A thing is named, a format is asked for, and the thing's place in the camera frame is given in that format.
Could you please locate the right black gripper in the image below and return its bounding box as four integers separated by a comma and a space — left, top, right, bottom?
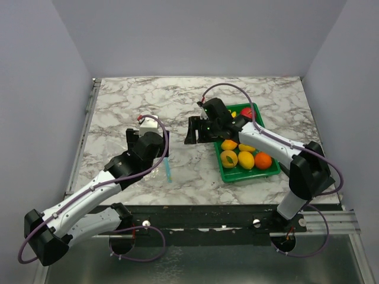
184, 115, 221, 144

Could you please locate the yellow peach with leaf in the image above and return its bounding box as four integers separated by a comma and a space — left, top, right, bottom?
220, 150, 238, 169

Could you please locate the clear zip bag teal zipper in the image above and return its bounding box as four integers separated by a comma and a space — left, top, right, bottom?
130, 157, 174, 189

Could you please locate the yellow lemon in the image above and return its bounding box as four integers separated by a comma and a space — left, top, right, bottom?
237, 151, 255, 170
238, 144, 256, 153

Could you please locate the green plastic tray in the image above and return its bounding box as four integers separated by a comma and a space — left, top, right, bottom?
214, 103, 281, 183

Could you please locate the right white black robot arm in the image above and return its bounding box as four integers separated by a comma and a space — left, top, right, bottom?
184, 98, 334, 231

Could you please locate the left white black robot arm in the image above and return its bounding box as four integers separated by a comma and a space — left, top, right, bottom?
24, 131, 169, 266

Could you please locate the red apple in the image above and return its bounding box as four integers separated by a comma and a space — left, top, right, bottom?
239, 107, 256, 120

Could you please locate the orange fruit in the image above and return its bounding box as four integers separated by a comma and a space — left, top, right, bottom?
255, 152, 272, 170

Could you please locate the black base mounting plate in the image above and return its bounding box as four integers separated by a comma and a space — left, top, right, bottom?
127, 205, 306, 247

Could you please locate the black digital scale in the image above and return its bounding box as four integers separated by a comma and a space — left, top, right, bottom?
279, 163, 290, 178

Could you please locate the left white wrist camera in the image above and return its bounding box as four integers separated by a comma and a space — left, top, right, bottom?
139, 117, 159, 137

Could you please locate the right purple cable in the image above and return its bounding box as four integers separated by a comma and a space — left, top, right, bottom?
201, 83, 344, 257

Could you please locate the purple cable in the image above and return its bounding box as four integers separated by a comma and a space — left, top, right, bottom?
17, 114, 171, 263
201, 83, 344, 257

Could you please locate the aluminium frame rail left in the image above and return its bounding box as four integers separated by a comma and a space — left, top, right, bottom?
64, 78, 102, 198

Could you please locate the aluminium frame rail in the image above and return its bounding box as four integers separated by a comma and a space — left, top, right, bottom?
269, 209, 362, 237
64, 78, 102, 198

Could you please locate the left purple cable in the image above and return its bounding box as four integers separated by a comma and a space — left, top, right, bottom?
17, 114, 171, 263

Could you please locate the aluminium frame rail right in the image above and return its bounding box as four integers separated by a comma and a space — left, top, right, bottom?
269, 209, 362, 237

